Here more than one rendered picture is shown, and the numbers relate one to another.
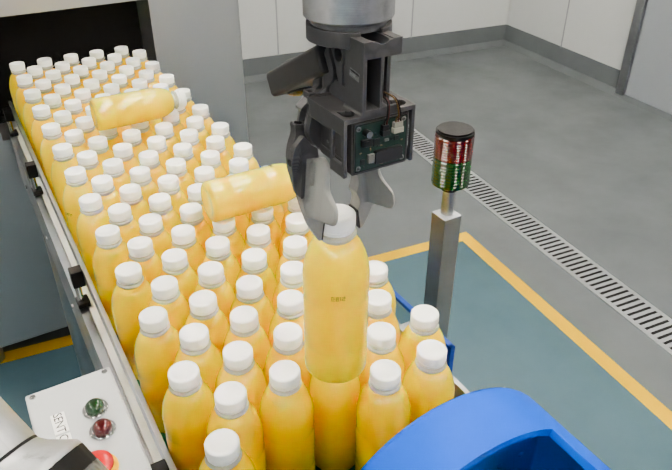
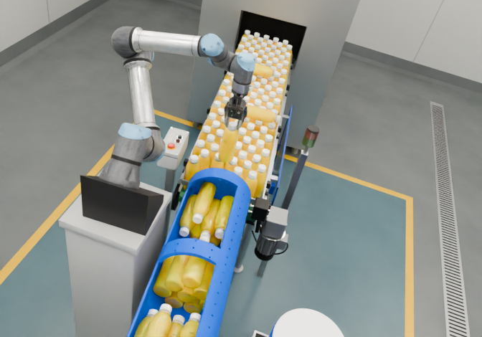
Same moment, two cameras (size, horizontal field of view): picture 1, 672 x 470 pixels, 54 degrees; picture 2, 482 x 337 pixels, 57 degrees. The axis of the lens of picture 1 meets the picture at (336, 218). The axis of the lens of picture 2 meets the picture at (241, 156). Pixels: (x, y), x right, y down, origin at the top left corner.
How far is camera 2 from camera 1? 1.43 m
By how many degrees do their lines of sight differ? 27
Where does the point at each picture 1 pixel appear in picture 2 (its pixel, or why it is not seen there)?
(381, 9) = (240, 90)
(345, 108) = (231, 104)
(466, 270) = (392, 211)
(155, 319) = (206, 129)
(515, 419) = (232, 179)
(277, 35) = (417, 51)
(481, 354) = (359, 241)
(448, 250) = (300, 163)
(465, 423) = (222, 173)
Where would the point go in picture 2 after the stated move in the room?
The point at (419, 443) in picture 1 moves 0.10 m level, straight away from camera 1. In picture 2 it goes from (212, 170) to (231, 163)
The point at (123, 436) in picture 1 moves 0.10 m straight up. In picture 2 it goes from (180, 145) to (181, 128)
